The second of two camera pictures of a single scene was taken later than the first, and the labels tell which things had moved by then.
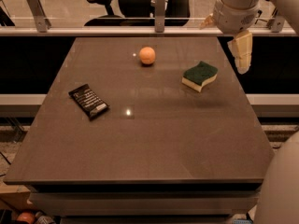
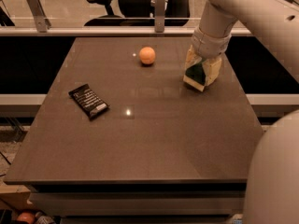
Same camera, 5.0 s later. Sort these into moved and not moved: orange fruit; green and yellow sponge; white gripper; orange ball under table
Moved: white gripper
Not moved: green and yellow sponge; orange ball under table; orange fruit
